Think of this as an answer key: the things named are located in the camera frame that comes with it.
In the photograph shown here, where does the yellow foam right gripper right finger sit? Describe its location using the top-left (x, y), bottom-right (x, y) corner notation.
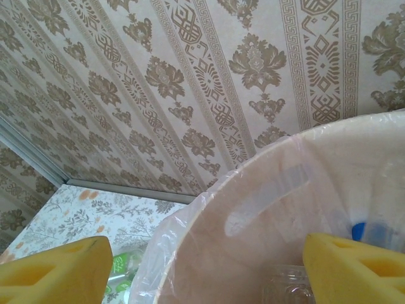
top-left (302, 232), bottom-right (405, 304)

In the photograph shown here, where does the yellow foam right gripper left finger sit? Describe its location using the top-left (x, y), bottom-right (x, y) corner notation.
top-left (0, 236), bottom-right (114, 304)

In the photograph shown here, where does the blue yellow label plastic bottle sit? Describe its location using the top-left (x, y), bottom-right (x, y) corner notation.
top-left (350, 221), bottom-right (399, 251)

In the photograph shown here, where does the clear bottle green white cap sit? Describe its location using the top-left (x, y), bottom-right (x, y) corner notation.
top-left (261, 264), bottom-right (315, 304)

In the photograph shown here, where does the green label clear plastic bottle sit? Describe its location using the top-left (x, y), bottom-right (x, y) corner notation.
top-left (106, 250), bottom-right (151, 304)

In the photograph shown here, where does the beige bin with plastic liner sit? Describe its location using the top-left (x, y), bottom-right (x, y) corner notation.
top-left (129, 109), bottom-right (405, 304)

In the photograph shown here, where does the round white bin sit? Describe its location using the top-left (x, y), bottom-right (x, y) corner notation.
top-left (131, 109), bottom-right (405, 304)

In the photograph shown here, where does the aluminium frame rail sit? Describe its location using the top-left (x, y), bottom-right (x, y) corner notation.
top-left (65, 178), bottom-right (199, 204)

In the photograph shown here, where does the aluminium frame post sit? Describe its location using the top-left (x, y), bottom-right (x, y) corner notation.
top-left (0, 115), bottom-right (70, 188)

